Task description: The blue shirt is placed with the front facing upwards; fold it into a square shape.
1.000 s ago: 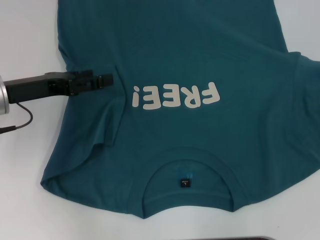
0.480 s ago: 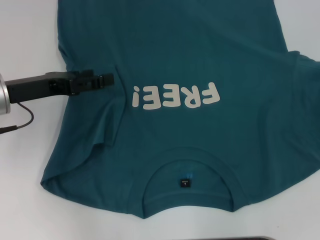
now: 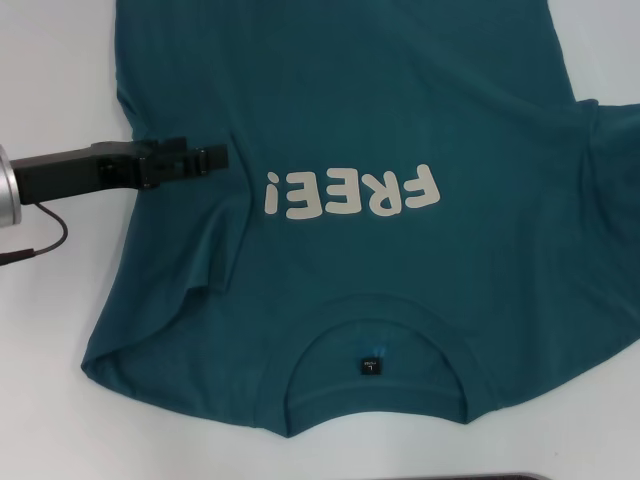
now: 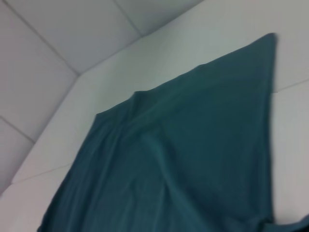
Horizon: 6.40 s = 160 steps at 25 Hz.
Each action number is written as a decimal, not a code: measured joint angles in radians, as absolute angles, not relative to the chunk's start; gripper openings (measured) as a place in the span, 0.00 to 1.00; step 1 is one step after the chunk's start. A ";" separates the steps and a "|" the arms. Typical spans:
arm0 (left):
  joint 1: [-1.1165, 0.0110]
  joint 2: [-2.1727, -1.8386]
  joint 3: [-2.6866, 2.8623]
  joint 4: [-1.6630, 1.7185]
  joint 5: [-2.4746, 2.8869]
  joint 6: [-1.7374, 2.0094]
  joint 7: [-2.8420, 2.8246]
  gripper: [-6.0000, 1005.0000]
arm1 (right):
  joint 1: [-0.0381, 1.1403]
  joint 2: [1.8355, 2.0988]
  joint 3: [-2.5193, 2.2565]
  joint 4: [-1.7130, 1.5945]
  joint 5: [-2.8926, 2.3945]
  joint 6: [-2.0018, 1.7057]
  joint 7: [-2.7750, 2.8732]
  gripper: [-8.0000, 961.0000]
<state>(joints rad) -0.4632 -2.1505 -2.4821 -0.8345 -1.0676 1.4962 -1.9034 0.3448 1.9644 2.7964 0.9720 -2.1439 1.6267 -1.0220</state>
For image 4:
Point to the teal FREE print T-shirt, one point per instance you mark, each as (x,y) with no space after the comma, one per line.
(181,145)

